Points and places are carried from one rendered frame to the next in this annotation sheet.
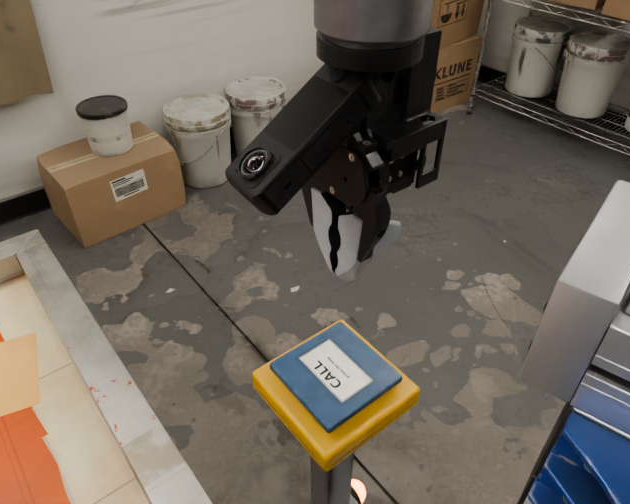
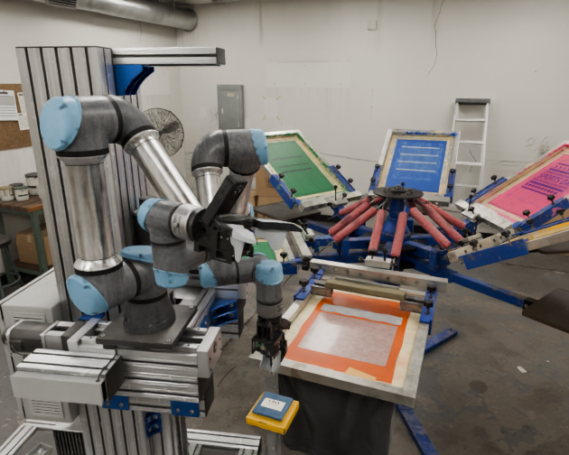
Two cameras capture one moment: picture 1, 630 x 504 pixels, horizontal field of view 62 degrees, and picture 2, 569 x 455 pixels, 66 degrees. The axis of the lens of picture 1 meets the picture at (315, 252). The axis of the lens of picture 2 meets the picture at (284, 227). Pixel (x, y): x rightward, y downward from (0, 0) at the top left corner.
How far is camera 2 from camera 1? 1.56 m
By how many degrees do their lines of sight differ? 116
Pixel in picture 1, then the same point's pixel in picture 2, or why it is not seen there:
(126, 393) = (318, 372)
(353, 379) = (265, 403)
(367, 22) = not seen: hidden behind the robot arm
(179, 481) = (288, 364)
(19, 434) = (339, 367)
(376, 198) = not seen: hidden behind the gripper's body
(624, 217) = (207, 341)
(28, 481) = (325, 363)
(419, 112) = (258, 337)
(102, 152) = not seen: outside the picture
